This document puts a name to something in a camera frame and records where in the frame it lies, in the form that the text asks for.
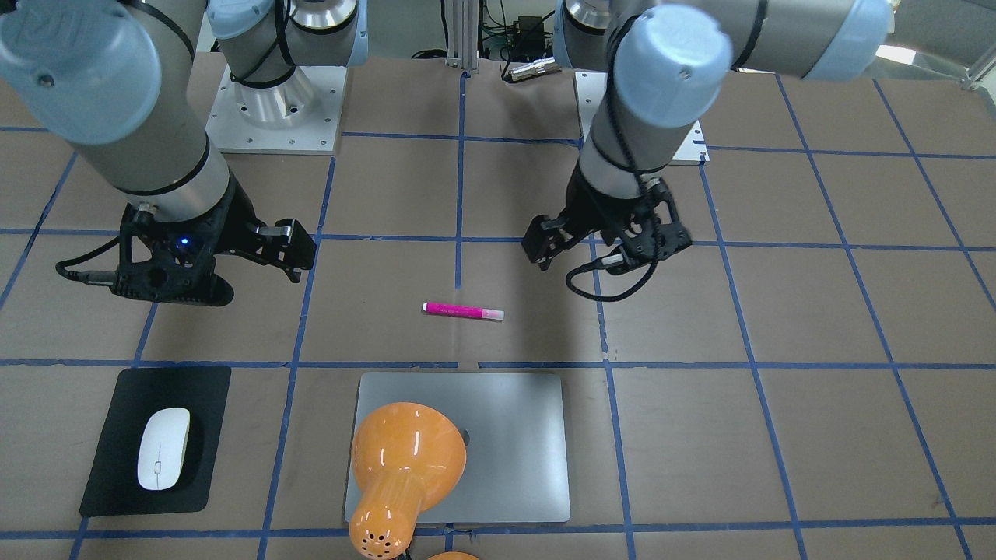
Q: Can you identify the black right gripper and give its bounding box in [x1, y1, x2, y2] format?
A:
[186, 175, 317, 307]

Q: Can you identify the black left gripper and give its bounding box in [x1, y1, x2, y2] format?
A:
[521, 167, 662, 275]

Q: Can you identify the silver metal cylinder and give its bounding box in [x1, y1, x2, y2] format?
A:
[502, 56, 563, 84]

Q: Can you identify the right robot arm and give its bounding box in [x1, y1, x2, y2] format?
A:
[2, 1, 369, 307]

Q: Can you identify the white computer mouse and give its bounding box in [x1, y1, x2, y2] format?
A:
[136, 407, 191, 492]

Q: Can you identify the black mousepad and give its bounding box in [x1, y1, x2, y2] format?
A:
[79, 366, 231, 517]

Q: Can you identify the silver laptop notebook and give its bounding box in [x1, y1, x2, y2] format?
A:
[356, 371, 570, 524]

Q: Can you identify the pink marker pen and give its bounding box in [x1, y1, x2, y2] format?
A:
[421, 302, 505, 321]

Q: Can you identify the orange desk lamp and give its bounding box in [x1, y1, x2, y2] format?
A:
[349, 403, 467, 559]

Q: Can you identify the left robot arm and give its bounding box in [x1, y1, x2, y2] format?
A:
[522, 1, 894, 275]

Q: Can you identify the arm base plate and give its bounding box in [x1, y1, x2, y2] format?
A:
[573, 71, 710, 166]
[205, 67, 349, 156]

